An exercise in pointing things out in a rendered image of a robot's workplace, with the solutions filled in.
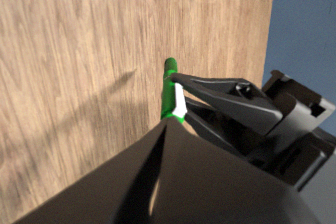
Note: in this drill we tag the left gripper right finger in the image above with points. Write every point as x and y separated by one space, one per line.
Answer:
201 183

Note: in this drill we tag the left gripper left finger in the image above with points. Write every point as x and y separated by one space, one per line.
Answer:
119 191

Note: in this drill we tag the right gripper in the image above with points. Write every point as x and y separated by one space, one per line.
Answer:
280 123

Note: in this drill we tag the green ballpoint pen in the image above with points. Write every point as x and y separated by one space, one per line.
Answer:
173 103

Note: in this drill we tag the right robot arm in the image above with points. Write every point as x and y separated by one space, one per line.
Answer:
310 168

